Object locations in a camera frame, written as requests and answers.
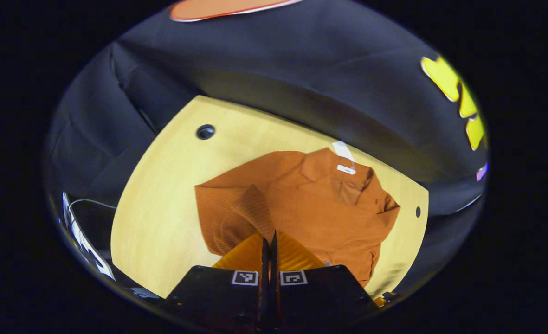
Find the white device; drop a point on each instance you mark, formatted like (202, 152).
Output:
(86, 246)

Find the black backdrop cloth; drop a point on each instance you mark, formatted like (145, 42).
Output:
(301, 69)

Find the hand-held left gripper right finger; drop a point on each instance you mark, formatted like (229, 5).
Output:
(320, 297)

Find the orange ribbed collared shirt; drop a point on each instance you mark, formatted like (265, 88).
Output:
(311, 213)

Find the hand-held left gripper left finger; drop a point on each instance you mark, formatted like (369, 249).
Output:
(218, 297)

